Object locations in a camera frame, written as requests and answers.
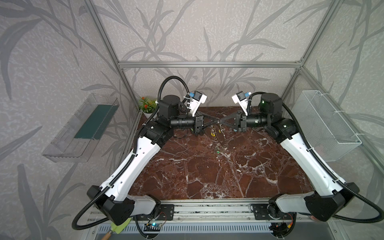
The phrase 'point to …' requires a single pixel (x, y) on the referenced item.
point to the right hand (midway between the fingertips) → (221, 118)
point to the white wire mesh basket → (327, 133)
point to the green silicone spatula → (118, 228)
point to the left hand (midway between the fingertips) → (217, 118)
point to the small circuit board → (152, 227)
